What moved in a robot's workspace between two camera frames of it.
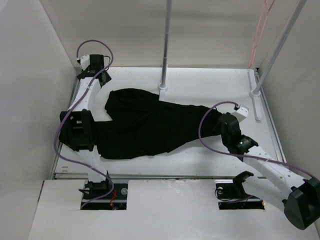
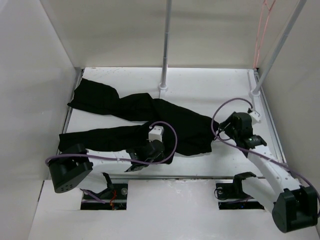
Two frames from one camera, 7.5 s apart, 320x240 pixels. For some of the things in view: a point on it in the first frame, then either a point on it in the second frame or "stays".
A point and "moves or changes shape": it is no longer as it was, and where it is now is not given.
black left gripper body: x=106 y=79 to x=160 y=157
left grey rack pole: x=168 y=27 stays
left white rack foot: x=163 y=88 stays
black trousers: x=139 y=122 moves or changes shape
